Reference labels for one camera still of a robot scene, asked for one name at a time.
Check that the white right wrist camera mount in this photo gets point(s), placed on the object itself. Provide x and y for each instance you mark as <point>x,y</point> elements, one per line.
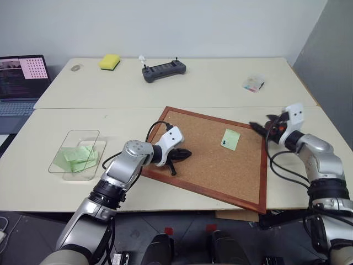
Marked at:
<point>295,116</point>

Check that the beige round mouse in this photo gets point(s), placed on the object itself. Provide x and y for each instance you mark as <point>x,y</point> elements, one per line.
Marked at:
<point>75,67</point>

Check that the small white object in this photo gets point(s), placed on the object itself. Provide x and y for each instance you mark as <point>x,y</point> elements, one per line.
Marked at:
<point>142,58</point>

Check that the open laptop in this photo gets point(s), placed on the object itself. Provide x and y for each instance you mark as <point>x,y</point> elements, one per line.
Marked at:
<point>19,82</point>

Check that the dark blue pushpin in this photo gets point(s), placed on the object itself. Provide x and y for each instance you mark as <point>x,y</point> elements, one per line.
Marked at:
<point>224,143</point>

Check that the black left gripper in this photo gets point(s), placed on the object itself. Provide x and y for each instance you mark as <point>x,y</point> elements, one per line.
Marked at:
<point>172,156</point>

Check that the dark rounded shape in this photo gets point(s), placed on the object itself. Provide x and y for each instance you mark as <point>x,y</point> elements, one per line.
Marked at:
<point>158,249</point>
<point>226,248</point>

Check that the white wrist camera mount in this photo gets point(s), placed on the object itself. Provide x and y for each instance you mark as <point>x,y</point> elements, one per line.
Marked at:
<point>172,138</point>
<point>295,116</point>

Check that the wood-framed cork board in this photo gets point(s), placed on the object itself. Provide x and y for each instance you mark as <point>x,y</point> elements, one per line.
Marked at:
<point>215,168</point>

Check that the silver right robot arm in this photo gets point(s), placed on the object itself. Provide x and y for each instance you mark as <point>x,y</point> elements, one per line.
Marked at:
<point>322,165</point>

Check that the clear plastic box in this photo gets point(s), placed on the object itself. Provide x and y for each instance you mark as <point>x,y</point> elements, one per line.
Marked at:
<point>74,138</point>

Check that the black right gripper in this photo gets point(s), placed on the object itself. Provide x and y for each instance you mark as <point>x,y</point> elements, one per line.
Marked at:
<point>274,128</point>

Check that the grey handheld controller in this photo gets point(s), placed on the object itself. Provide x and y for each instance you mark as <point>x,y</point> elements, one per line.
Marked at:
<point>162,71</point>

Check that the green sticky note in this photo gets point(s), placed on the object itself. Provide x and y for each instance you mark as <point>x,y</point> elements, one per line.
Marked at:
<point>233,138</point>

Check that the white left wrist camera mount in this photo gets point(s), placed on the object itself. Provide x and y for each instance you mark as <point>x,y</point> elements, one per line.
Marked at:
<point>172,138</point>

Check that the small clear pushpin tray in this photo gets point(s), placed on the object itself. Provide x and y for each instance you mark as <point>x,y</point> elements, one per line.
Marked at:
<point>253,82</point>

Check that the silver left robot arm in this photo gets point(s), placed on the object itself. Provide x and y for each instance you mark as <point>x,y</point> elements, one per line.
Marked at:
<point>118,171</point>

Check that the yellow sponge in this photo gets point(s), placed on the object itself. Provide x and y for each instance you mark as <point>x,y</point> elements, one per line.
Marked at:
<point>109,62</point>

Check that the brown cardboard piece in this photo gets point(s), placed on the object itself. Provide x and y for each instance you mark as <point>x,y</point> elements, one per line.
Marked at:
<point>237,216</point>

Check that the pile of green notes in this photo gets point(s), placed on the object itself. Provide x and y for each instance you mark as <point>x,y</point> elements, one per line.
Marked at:
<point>78,157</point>

